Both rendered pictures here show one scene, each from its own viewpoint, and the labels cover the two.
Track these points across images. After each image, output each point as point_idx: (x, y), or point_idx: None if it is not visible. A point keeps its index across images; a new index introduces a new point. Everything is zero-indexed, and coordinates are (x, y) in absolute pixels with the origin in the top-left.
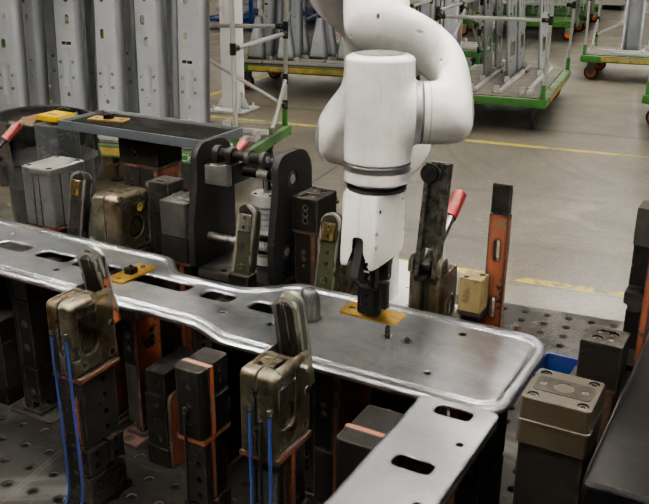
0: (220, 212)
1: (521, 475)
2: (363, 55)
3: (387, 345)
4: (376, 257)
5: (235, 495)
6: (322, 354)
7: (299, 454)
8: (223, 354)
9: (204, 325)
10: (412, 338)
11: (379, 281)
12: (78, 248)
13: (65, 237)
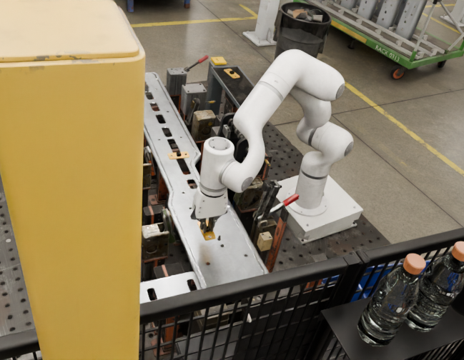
0: (233, 143)
1: (193, 321)
2: (208, 143)
3: (213, 243)
4: (199, 215)
5: (174, 254)
6: (187, 233)
7: (161, 261)
8: None
9: (171, 195)
10: (226, 246)
11: (211, 221)
12: (178, 131)
13: (180, 123)
